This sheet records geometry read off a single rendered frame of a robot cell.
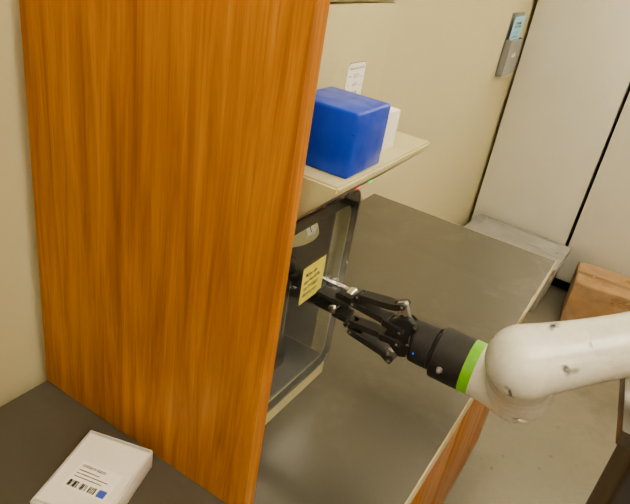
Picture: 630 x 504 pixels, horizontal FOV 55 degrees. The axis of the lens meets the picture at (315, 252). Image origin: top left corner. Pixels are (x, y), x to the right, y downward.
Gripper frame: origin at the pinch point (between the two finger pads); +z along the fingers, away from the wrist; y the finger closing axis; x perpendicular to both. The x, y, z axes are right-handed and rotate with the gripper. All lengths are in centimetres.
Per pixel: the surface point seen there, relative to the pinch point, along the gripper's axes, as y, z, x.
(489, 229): -91, 28, -267
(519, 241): -91, 9, -265
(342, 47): 45.2, 4.5, 4.5
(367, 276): -27, 17, -56
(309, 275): 6.6, 3.4, 5.2
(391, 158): 31.2, -6.3, 3.5
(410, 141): 31.0, -4.6, -7.5
